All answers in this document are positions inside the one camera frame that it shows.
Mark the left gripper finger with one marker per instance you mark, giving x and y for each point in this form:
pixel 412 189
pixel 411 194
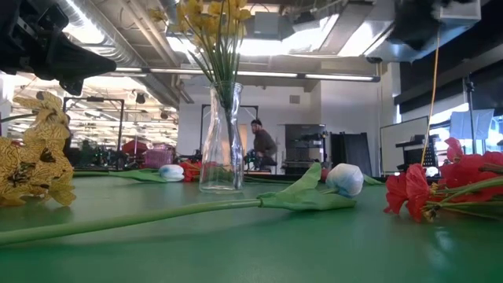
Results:
pixel 78 63

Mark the person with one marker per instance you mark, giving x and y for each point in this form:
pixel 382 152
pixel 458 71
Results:
pixel 263 145

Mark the white board panel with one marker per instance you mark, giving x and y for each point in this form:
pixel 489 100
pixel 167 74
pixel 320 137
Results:
pixel 401 145

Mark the green table mat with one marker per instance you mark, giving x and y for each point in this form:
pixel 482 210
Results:
pixel 251 255

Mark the purple ribbed glass vase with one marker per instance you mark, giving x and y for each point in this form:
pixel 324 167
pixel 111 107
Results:
pixel 159 157

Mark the white studio softbox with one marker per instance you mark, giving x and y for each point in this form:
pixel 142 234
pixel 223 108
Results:
pixel 471 123

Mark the black equipment cabinet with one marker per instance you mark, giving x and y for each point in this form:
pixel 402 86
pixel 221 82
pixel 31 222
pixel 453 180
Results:
pixel 304 145

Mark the white artificial tulip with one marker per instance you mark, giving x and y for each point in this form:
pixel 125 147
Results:
pixel 171 173
pixel 346 178

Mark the yellow artificial flower bunch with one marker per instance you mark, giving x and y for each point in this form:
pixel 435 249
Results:
pixel 39 157
pixel 192 12

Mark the silver ceiling duct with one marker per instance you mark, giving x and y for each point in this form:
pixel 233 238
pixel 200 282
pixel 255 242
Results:
pixel 118 43

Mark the red artificial flower bunch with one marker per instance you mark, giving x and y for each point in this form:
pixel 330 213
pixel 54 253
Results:
pixel 191 170
pixel 412 188

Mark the long ceiling light strip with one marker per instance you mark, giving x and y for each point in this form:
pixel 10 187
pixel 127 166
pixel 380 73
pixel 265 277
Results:
pixel 267 74

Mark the black folded panel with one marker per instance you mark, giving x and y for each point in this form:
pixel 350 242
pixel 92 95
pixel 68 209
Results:
pixel 351 153

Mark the clear glass vase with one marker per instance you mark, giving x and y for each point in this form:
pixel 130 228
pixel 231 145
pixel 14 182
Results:
pixel 220 173

